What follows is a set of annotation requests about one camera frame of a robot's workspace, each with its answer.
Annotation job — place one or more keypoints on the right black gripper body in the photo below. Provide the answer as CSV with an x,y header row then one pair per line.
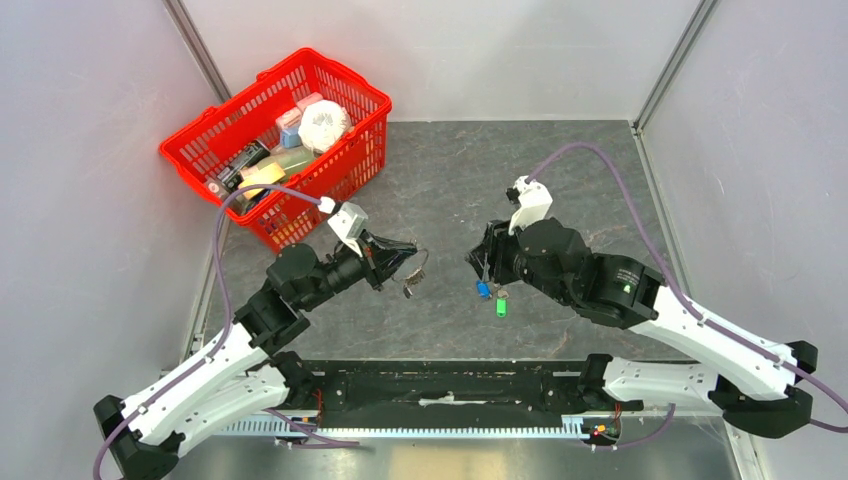
x,y
500,241

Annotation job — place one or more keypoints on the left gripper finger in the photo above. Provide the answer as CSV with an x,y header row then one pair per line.
x,y
390,250
398,268

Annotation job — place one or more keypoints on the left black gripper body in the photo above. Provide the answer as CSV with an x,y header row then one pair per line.
x,y
373,265

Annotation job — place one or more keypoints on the keyring with key bunch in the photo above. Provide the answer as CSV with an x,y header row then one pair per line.
x,y
420,260

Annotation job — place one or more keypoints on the blue tag key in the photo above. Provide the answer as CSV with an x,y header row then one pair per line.
x,y
482,285

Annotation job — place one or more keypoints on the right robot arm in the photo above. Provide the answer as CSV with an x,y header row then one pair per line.
x,y
750,381

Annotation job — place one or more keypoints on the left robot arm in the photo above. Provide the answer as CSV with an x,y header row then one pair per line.
x,y
246,368

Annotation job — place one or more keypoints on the green tag key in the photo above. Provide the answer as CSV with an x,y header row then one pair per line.
x,y
501,303

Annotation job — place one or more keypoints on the green bottle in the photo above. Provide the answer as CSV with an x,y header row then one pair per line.
x,y
292,161

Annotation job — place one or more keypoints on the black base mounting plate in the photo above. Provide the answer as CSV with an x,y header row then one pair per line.
x,y
450,394

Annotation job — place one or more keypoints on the yellow box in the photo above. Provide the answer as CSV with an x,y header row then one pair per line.
x,y
256,175

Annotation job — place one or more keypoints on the white round package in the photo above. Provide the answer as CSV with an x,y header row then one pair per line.
x,y
322,125

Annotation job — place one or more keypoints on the red plastic shopping basket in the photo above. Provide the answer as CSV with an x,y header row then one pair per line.
x,y
204,147

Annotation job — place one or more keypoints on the blue small box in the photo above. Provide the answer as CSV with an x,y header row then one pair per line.
x,y
289,138

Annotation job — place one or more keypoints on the pink white box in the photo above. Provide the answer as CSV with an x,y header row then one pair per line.
x,y
292,117

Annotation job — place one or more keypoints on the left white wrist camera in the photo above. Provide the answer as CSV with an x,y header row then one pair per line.
x,y
346,220

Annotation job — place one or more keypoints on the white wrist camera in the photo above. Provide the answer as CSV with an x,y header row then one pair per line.
x,y
346,220
533,201

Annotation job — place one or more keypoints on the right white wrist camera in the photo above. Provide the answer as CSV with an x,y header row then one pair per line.
x,y
533,201

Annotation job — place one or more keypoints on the white slotted cable duct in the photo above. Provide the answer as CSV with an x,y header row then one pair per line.
x,y
264,425

